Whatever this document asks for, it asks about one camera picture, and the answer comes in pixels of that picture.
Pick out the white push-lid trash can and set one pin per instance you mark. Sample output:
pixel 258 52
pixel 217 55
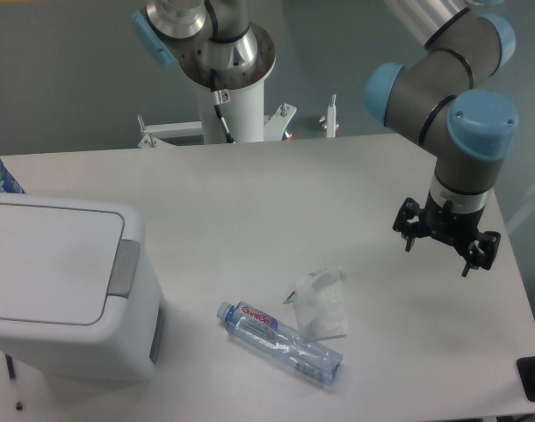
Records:
pixel 78 293

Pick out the clear crumpled plastic bag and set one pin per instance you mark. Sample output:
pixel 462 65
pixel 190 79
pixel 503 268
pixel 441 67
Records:
pixel 319 304

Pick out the clear plastic water bottle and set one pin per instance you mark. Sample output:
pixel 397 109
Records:
pixel 280 341

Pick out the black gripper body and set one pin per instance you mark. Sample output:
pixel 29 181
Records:
pixel 454 221

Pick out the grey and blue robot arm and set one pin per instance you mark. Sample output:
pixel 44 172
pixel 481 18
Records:
pixel 439 105

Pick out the white stand leg with foot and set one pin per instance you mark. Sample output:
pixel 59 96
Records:
pixel 329 122

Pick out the black device at table edge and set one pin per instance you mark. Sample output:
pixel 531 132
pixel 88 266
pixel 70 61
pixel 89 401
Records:
pixel 526 370

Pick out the black pen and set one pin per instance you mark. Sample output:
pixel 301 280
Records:
pixel 14 384

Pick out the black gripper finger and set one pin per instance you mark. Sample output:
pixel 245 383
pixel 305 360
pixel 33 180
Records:
pixel 410 222
pixel 480 252

